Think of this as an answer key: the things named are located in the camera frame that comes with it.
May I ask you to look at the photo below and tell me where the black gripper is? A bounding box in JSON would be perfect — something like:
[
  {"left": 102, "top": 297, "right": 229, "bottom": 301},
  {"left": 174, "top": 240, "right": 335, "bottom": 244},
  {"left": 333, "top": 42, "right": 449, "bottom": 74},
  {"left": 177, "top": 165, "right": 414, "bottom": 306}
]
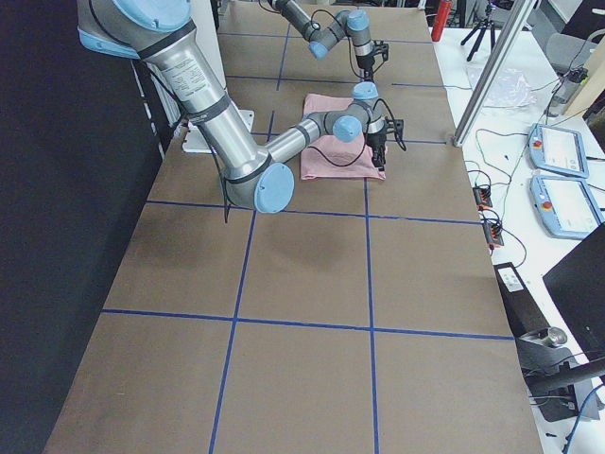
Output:
[
  {"left": 366, "top": 132, "right": 387, "bottom": 171},
  {"left": 355, "top": 55, "right": 375, "bottom": 82}
]

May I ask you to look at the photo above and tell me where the pink Snoopy t-shirt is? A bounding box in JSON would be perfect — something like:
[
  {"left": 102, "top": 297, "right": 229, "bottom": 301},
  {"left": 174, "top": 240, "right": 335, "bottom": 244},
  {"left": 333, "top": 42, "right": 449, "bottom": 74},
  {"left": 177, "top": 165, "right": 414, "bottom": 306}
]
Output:
[{"left": 300, "top": 93, "right": 388, "bottom": 182}]

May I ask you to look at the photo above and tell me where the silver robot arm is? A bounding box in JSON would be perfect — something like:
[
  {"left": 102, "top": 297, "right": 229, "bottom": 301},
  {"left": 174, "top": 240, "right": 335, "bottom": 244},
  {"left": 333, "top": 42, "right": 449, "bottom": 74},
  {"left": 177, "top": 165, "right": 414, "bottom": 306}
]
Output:
[
  {"left": 77, "top": 1, "right": 390, "bottom": 214},
  {"left": 268, "top": 1, "right": 389, "bottom": 81}
]

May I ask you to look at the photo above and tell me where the left black USB hub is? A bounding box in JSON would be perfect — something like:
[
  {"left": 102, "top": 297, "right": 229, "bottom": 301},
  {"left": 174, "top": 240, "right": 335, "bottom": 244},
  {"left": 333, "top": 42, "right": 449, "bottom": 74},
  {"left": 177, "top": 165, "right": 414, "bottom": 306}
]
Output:
[{"left": 473, "top": 185, "right": 493, "bottom": 211}]

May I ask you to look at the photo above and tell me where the black usb hub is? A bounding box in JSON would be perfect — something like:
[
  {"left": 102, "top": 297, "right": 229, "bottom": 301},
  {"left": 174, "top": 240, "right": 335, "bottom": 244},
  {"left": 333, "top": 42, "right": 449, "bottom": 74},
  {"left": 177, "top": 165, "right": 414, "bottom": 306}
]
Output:
[
  {"left": 473, "top": 185, "right": 493, "bottom": 211},
  {"left": 482, "top": 218, "right": 504, "bottom": 250}
]

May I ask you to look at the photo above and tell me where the right black USB hub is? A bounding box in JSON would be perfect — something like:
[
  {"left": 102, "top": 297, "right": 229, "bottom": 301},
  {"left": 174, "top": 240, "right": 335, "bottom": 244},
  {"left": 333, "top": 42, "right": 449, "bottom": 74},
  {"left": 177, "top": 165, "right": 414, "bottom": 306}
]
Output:
[{"left": 482, "top": 218, "right": 504, "bottom": 250}]

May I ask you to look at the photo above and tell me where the clear plastic bag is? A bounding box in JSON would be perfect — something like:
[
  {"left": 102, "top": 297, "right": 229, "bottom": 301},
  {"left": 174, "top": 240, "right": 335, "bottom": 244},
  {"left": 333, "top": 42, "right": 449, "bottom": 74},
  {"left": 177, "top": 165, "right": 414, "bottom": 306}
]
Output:
[{"left": 484, "top": 68, "right": 536, "bottom": 109}]

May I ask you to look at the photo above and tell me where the upper blue teach pendant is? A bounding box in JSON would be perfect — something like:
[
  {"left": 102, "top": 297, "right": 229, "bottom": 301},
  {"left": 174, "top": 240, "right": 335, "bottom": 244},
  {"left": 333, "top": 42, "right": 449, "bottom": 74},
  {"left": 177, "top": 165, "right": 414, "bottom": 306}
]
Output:
[{"left": 527, "top": 123, "right": 589, "bottom": 179}]

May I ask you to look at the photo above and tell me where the blue teach pendant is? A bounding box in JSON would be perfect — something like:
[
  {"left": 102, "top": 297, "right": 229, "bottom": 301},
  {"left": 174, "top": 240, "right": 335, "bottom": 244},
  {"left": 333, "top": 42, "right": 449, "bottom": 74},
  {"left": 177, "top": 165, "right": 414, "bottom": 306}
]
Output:
[
  {"left": 529, "top": 175, "right": 604, "bottom": 240},
  {"left": 527, "top": 123, "right": 589, "bottom": 179}
]

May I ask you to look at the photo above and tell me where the lower blue teach pendant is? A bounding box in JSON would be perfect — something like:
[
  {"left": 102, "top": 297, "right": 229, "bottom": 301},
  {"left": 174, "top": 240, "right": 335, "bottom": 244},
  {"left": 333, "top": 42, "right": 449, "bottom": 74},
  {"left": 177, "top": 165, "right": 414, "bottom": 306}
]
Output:
[{"left": 529, "top": 175, "right": 604, "bottom": 240}]

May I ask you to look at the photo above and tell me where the black box with label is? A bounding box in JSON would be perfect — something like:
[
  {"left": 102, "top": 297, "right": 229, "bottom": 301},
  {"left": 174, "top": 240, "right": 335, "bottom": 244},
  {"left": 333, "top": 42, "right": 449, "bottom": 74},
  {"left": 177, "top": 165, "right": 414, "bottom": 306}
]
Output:
[{"left": 493, "top": 262, "right": 550, "bottom": 338}]

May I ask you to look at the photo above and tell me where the black monitor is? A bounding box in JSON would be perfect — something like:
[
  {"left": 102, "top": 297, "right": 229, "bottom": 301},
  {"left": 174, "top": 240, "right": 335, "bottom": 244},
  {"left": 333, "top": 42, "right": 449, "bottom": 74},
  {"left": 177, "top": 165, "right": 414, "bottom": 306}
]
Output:
[{"left": 543, "top": 226, "right": 605, "bottom": 359}]

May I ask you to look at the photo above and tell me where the black desk clamp stand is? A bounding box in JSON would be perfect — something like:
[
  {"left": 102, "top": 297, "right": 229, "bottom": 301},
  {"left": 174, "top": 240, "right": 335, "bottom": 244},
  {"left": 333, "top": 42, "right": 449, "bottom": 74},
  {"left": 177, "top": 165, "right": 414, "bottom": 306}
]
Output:
[{"left": 515, "top": 327, "right": 604, "bottom": 423}]

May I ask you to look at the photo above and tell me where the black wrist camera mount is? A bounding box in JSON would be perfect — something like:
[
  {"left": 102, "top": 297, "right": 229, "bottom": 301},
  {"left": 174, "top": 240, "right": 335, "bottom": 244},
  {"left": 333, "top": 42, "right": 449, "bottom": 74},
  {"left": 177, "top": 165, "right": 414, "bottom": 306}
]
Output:
[
  {"left": 385, "top": 118, "right": 405, "bottom": 142},
  {"left": 371, "top": 40, "right": 389, "bottom": 64}
]

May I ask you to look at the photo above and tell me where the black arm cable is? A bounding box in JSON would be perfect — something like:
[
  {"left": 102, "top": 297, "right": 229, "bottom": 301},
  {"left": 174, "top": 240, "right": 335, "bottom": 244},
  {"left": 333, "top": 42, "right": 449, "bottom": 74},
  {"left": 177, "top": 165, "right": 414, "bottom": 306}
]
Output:
[
  {"left": 216, "top": 98, "right": 408, "bottom": 225},
  {"left": 309, "top": 9, "right": 360, "bottom": 77}
]

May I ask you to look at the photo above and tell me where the thin black desk cable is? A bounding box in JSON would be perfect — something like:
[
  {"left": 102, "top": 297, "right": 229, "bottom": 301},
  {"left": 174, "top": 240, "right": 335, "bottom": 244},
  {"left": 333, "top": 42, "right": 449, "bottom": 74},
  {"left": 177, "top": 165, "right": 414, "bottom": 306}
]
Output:
[{"left": 464, "top": 127, "right": 532, "bottom": 269}]

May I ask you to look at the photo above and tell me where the black camera tripod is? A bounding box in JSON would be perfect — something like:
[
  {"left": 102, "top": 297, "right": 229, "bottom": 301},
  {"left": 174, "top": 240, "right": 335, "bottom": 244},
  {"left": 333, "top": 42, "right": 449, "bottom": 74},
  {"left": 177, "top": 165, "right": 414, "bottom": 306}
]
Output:
[{"left": 460, "top": 1, "right": 495, "bottom": 62}]

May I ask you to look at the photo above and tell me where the aluminium frame post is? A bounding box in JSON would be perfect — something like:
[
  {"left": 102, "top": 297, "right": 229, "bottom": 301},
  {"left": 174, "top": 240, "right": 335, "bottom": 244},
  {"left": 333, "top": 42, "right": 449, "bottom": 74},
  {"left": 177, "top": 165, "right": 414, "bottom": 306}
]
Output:
[{"left": 452, "top": 0, "right": 535, "bottom": 148}]

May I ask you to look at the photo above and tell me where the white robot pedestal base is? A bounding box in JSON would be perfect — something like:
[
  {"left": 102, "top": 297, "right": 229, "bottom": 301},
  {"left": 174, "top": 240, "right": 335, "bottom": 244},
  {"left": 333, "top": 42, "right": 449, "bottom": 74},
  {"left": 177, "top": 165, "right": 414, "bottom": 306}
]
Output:
[{"left": 181, "top": 0, "right": 255, "bottom": 154}]

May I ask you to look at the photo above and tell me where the blue cable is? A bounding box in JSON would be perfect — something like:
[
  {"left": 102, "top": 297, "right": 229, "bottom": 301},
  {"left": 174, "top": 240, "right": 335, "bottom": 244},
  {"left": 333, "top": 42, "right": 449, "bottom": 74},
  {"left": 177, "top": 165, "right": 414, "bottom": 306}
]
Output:
[{"left": 562, "top": 387, "right": 605, "bottom": 454}]

